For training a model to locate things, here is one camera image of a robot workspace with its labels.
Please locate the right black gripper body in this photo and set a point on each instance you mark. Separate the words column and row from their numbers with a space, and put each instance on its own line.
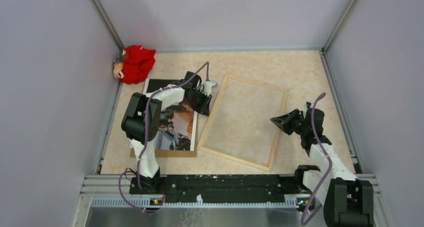
column 294, row 122

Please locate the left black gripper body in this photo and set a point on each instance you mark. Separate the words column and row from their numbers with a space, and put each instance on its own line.
column 199, row 101

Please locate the clear acrylic sheet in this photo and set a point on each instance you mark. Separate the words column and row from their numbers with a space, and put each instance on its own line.
column 245, row 119

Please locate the light wooden picture frame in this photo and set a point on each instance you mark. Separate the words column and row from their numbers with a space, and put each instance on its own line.
column 208, row 126

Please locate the printed photo with white border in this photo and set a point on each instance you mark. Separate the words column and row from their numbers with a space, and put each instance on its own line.
column 171, row 120

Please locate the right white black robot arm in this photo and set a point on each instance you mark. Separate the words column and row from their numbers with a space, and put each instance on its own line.
column 345, row 199

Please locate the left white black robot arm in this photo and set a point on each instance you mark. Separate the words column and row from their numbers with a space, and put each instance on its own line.
column 142, row 117

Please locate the brown cardboard backing board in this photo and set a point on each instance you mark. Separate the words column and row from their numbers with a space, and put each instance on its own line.
column 164, row 118

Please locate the red cloth doll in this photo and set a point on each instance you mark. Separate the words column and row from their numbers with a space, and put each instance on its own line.
column 133, row 64

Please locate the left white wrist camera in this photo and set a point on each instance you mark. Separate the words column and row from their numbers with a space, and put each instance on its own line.
column 207, row 87

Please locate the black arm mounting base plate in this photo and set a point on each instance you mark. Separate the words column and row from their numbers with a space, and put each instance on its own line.
column 222, row 188

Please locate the aluminium front rail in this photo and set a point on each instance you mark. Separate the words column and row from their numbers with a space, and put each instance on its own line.
column 105, row 201

